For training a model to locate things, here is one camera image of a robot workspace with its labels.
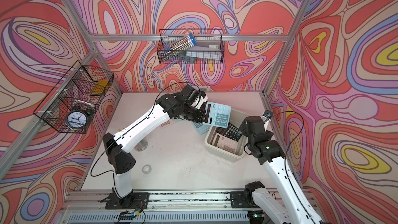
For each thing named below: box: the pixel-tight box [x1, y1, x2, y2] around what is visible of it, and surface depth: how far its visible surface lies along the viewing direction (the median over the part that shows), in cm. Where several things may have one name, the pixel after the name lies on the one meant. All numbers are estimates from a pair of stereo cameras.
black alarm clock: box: [65, 105, 93, 131], surface depth 69 cm
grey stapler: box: [185, 45, 222, 60], surface depth 90 cm
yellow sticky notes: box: [91, 79, 109, 94], surface depth 80 cm
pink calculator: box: [211, 132, 239, 154], surface depth 90 cm
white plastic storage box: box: [204, 121, 247, 163], surface depth 90 cm
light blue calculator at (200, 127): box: [191, 121, 211, 135], surface depth 100 cm
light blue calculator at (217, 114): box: [203, 101, 232, 129], surface depth 78 cm
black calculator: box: [216, 122, 243, 142], surface depth 97 cm
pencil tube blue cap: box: [160, 33, 197, 62], surface depth 82 cm
